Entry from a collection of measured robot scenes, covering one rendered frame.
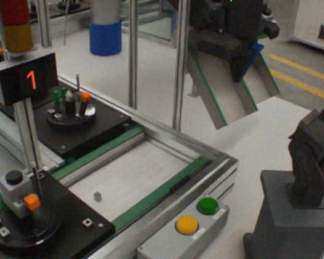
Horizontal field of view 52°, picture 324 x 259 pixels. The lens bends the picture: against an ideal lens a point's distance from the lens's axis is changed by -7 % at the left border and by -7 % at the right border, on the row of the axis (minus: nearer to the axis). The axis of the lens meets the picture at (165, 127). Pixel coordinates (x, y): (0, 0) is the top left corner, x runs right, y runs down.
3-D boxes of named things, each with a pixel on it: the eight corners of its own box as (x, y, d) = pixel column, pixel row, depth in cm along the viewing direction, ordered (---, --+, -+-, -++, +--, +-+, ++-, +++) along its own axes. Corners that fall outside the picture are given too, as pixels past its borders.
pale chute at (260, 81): (270, 97, 108) (281, 92, 105) (244, 110, 101) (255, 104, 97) (231, 19, 110) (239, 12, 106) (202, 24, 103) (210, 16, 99)
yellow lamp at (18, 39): (38, 47, 62) (35, 21, 59) (14, 55, 59) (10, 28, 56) (24, 41, 65) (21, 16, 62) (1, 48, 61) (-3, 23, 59)
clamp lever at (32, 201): (47, 229, 60) (39, 197, 56) (38, 235, 58) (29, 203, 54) (36, 218, 62) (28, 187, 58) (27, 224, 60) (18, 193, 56)
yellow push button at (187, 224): (200, 228, 68) (202, 221, 67) (188, 240, 65) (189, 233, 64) (184, 218, 70) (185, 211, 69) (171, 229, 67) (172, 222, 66)
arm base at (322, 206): (327, 209, 58) (338, 184, 55) (292, 208, 58) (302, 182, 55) (316, 183, 64) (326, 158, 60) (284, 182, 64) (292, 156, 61)
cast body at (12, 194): (41, 207, 61) (34, 177, 57) (20, 219, 58) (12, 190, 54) (17, 185, 65) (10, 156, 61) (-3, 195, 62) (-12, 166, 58)
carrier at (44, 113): (131, 123, 100) (131, 82, 93) (62, 161, 84) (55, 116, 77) (79, 95, 112) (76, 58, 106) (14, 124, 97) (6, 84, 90)
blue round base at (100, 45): (128, 50, 172) (128, 21, 164) (104, 58, 162) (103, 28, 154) (107, 43, 180) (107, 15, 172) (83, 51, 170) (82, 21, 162)
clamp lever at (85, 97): (86, 115, 93) (92, 95, 88) (81, 118, 92) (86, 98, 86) (78, 106, 94) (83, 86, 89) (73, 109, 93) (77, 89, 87)
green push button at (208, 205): (220, 209, 72) (221, 202, 71) (209, 219, 70) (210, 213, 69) (205, 200, 75) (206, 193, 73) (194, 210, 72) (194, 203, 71)
